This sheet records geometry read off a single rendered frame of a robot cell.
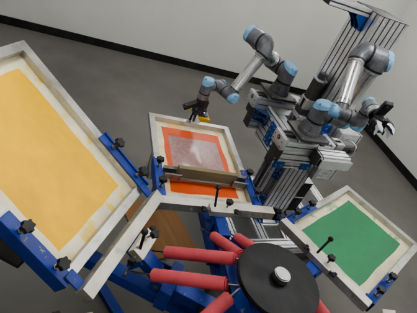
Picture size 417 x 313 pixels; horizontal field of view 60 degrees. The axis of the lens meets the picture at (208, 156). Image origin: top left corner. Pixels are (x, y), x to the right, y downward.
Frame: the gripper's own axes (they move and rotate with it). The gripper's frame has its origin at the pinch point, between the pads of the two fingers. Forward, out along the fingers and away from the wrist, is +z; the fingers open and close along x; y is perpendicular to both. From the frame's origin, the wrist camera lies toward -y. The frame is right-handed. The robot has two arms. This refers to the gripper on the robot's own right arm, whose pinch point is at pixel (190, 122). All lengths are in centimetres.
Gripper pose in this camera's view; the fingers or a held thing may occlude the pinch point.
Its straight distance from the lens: 254.2
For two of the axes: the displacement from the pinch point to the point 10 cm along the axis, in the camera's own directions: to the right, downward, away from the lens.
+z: -3.3, 7.5, 5.7
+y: 9.3, 1.4, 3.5
